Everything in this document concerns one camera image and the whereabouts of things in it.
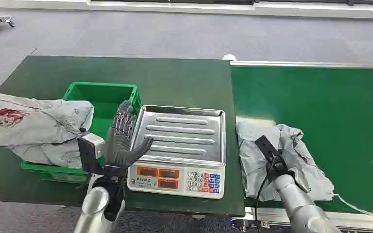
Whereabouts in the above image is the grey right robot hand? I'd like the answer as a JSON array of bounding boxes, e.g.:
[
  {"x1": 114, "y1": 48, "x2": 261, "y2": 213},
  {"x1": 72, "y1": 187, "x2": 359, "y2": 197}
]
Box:
[{"x1": 284, "y1": 169, "x2": 311, "y2": 194}]

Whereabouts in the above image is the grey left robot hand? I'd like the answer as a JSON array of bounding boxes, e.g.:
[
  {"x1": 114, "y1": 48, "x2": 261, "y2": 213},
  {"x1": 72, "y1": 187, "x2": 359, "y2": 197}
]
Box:
[{"x1": 102, "y1": 100, "x2": 154, "y2": 170}]

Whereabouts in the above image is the green plastic crate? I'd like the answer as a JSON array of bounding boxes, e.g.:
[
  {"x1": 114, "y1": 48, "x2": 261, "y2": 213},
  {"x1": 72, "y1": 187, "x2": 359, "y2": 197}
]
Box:
[{"x1": 20, "y1": 81, "x2": 143, "y2": 184}]

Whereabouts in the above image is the white electronic weighing scale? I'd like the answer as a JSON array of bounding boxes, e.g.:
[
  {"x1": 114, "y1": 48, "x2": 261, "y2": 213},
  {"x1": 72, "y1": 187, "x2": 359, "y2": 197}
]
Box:
[{"x1": 126, "y1": 160, "x2": 226, "y2": 200}]

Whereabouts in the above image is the plain grey parcel bag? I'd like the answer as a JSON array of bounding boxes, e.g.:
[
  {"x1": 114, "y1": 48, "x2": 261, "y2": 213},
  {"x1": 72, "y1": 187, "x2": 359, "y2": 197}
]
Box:
[{"x1": 7, "y1": 137, "x2": 85, "y2": 170}]

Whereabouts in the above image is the steel scale tray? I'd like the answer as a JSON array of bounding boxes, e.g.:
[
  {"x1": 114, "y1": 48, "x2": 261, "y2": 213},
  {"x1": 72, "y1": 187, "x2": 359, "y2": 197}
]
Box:
[{"x1": 130, "y1": 104, "x2": 227, "y2": 168}]

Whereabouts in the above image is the green conveyor belt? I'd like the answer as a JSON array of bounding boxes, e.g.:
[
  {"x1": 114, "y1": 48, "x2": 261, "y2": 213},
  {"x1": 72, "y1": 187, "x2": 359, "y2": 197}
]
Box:
[{"x1": 230, "y1": 66, "x2": 373, "y2": 216}]

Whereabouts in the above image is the grey parcel with red print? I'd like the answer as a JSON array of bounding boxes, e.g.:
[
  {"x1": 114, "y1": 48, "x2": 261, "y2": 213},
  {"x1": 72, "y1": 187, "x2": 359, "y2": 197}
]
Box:
[{"x1": 0, "y1": 90, "x2": 95, "y2": 147}]

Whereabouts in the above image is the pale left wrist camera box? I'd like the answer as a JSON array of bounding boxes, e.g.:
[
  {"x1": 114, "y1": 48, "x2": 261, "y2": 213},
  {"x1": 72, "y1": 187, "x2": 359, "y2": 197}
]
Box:
[{"x1": 77, "y1": 132, "x2": 106, "y2": 175}]

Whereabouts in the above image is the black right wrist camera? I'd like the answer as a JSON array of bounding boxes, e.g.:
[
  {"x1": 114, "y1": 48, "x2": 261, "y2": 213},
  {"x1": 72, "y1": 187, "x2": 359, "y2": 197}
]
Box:
[{"x1": 254, "y1": 135, "x2": 291, "y2": 182}]

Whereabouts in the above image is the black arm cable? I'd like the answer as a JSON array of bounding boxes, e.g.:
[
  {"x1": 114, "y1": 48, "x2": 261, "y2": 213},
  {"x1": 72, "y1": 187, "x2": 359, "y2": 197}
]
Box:
[{"x1": 254, "y1": 172, "x2": 271, "y2": 233}]

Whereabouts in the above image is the thin white cable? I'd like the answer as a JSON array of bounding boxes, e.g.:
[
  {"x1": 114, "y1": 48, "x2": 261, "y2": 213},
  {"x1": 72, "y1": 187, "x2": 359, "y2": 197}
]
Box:
[{"x1": 332, "y1": 193, "x2": 373, "y2": 216}]

